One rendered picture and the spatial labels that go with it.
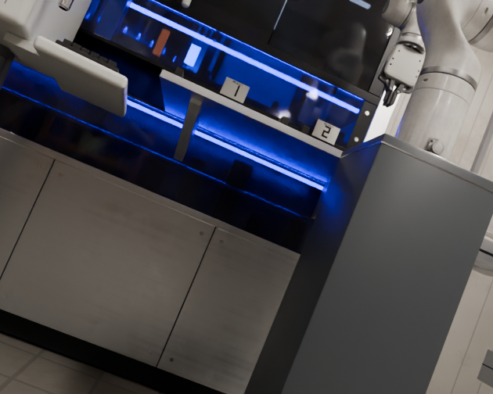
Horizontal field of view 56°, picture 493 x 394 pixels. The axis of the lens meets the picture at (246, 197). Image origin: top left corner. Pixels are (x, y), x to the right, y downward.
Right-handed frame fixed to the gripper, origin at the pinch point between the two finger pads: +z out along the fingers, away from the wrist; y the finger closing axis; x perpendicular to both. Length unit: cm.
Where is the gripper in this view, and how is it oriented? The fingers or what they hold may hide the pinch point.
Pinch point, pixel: (389, 98)
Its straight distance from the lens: 140.6
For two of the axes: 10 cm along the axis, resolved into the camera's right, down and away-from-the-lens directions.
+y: -9.1, -3.9, -1.2
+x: 1.4, -0.2, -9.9
